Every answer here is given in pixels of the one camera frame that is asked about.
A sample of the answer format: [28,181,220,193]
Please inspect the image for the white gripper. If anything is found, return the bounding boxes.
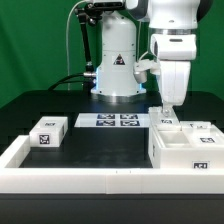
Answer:
[150,34,197,116]

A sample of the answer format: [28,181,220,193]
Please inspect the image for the black cable bundle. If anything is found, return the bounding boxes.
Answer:
[47,73,95,92]

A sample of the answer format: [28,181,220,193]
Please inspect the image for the white cabinet body box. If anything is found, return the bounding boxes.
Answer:
[148,127,224,169]

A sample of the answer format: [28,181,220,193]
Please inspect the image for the white cabinet top block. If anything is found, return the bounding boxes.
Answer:
[29,116,68,147]

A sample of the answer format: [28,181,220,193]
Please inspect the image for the white marker base plate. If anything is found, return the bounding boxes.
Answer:
[75,113,149,128]

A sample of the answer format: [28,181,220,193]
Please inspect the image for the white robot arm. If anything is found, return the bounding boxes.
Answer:
[87,0,213,116]

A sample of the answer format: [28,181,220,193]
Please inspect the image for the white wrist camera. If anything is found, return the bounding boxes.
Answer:
[133,59,159,84]

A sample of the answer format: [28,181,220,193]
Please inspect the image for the grey thin cable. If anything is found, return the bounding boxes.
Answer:
[65,0,88,92]

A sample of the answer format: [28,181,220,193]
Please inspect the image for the white cabinet door panel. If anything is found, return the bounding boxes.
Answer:
[180,121,224,148]
[148,107,181,131]

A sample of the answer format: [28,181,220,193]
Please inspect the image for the white U-shaped fence frame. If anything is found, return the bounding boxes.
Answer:
[0,135,224,194]

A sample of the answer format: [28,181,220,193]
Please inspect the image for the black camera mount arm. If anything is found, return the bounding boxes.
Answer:
[74,3,108,88]

